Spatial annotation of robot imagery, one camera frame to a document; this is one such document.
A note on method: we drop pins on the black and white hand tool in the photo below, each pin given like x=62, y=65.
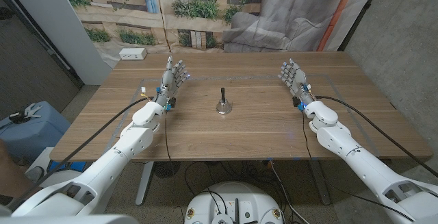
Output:
x=25, y=113

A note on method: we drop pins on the white robot torso rim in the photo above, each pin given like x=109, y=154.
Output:
x=68, y=220

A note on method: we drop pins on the grey sneaker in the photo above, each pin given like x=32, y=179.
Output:
x=36, y=174

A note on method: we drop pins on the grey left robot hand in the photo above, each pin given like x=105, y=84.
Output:
x=167, y=80

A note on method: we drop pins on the grey table leg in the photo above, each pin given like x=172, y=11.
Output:
x=321, y=189

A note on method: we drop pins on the white partition panel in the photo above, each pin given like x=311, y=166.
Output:
x=58, y=22

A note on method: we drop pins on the black round floor stand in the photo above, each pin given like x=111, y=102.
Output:
x=166, y=169

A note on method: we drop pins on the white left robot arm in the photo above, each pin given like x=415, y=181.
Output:
x=113, y=155

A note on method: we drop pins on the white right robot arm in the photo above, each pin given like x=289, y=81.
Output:
x=356, y=155

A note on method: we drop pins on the blue plastic container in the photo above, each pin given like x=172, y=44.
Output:
x=37, y=135

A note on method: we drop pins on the printed fabric backdrop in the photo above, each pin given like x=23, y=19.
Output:
x=205, y=28

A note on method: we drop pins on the white table leg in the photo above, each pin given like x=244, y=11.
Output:
x=143, y=186

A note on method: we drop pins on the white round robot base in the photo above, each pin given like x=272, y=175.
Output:
x=236, y=196

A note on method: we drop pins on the person forearm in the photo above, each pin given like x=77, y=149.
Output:
x=12, y=172

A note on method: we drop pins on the black backdrop pole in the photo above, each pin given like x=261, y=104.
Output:
x=362, y=13

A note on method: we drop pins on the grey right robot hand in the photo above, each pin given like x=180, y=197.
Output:
x=297, y=78

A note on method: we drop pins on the white power strip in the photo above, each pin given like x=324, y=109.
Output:
x=132, y=53

